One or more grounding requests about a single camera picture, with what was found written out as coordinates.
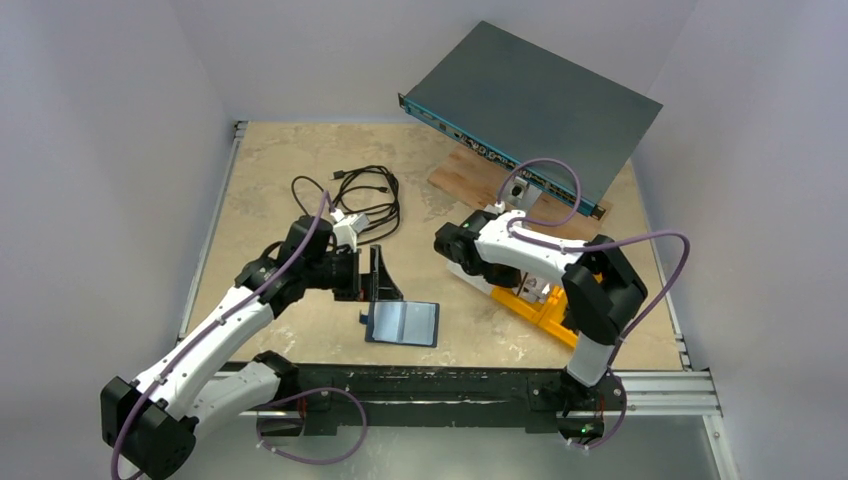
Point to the white cards in yellow bin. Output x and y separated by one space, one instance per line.
535 290

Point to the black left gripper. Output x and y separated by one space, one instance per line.
361 275

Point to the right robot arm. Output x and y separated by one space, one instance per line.
603 292

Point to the aluminium table frame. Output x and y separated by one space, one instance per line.
277 172

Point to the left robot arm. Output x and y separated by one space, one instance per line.
154 421

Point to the metal stand bracket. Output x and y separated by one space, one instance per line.
520 194

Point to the yellow plastic bin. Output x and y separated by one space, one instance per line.
547 312

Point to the blue network switch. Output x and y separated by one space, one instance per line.
509 101

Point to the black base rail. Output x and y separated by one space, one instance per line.
537 401

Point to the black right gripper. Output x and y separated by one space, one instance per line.
444 240

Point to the wooden board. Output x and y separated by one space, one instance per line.
474 181

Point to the white plastic bin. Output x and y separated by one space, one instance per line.
477 282

